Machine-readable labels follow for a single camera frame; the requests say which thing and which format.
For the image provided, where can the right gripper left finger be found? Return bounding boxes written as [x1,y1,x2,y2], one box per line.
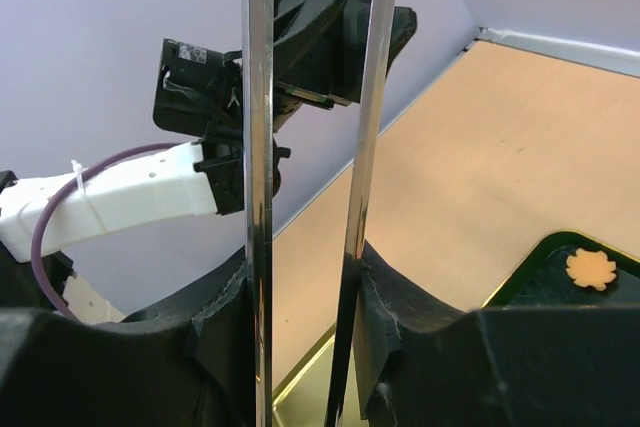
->
[1,251,255,426]

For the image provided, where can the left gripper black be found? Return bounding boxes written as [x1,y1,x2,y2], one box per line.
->
[272,0,419,113]

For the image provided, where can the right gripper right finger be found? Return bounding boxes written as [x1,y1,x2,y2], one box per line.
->
[344,239,640,427]

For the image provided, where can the metal tongs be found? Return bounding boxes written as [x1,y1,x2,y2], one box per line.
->
[241,0,395,426]

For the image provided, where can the orange flower cookie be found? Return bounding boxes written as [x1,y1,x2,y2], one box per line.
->
[566,248,617,291]

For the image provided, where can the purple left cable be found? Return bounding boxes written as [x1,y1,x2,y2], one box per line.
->
[30,0,341,318]

